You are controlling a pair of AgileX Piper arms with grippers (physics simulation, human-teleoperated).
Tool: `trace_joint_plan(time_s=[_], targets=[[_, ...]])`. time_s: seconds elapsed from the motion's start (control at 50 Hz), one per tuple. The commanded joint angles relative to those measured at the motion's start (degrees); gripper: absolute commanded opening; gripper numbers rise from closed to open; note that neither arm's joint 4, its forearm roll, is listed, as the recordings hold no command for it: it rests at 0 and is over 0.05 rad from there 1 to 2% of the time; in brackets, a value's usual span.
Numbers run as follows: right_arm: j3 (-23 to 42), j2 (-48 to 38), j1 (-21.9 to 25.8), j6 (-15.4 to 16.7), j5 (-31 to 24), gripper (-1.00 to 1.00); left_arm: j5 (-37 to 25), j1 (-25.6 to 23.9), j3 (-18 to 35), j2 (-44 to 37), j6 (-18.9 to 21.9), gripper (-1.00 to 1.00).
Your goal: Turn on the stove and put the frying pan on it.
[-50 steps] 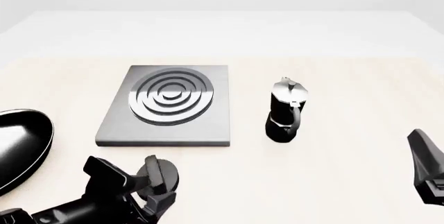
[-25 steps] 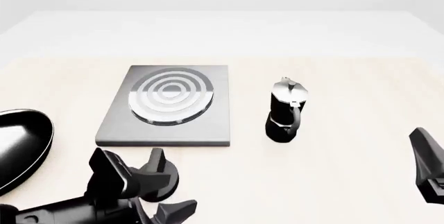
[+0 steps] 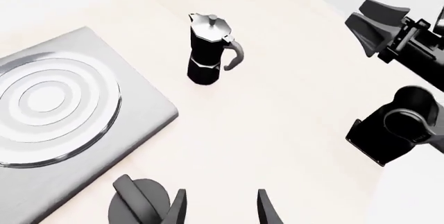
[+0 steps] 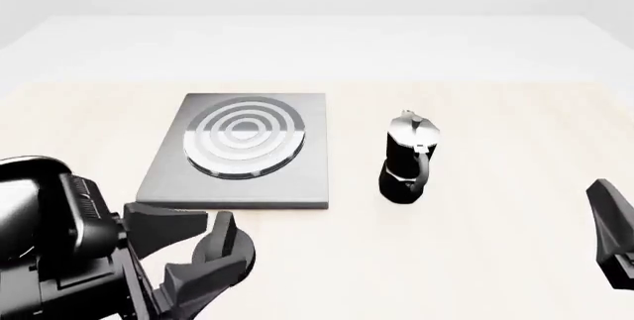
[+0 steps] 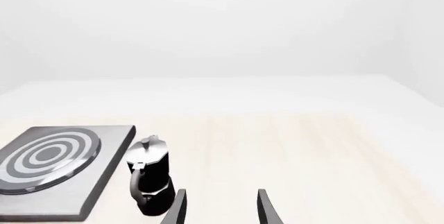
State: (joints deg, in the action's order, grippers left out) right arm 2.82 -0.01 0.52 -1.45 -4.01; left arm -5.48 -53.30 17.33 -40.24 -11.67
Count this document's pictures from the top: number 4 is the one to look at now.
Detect black and silver moka pot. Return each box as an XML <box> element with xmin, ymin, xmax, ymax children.
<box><xmin>377</xmin><ymin>109</ymin><xmax>443</xmax><ymax>205</ymax></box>

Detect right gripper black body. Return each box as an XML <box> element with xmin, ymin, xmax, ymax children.
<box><xmin>595</xmin><ymin>254</ymin><xmax>634</xmax><ymax>292</ymax></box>

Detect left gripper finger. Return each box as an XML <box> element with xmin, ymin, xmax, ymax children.
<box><xmin>154</xmin><ymin>256</ymin><xmax>240</xmax><ymax>320</ymax></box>
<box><xmin>123</xmin><ymin>201</ymin><xmax>210</xmax><ymax>261</ymax></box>

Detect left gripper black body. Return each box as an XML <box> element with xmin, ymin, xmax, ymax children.
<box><xmin>105</xmin><ymin>218</ymin><xmax>165</xmax><ymax>320</ymax></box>

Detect flat black stove plate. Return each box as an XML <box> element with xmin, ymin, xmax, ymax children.
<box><xmin>135</xmin><ymin>91</ymin><xmax>331</xmax><ymax>211</ymax></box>

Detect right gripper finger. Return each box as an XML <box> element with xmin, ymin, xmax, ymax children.
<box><xmin>584</xmin><ymin>177</ymin><xmax>634</xmax><ymax>263</ymax></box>

